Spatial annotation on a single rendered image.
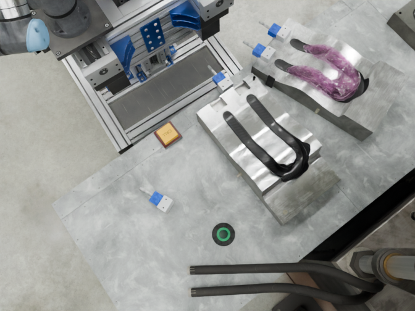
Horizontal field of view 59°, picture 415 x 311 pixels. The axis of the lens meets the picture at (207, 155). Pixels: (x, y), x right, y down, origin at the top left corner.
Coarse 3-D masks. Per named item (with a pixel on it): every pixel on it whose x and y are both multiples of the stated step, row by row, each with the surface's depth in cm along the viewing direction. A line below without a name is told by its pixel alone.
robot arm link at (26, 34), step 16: (0, 0) 84; (16, 0) 85; (0, 16) 86; (16, 16) 87; (0, 32) 89; (16, 32) 88; (32, 32) 89; (0, 48) 90; (16, 48) 90; (32, 48) 91
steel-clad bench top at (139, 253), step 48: (384, 0) 152; (384, 48) 146; (288, 96) 143; (144, 144) 140; (192, 144) 139; (336, 144) 137; (384, 144) 136; (96, 192) 136; (192, 192) 135; (240, 192) 134; (336, 192) 133; (96, 240) 132; (144, 240) 131; (192, 240) 130; (240, 240) 130; (288, 240) 129; (144, 288) 127
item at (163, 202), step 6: (144, 192) 132; (156, 192) 131; (150, 198) 131; (156, 198) 130; (162, 198) 129; (168, 198) 129; (156, 204) 130; (162, 204) 128; (168, 204) 128; (162, 210) 128; (168, 210) 131
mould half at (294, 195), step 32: (224, 96) 134; (256, 96) 134; (224, 128) 131; (256, 128) 131; (288, 128) 129; (256, 160) 125; (288, 160) 123; (320, 160) 130; (256, 192) 130; (288, 192) 127; (320, 192) 127
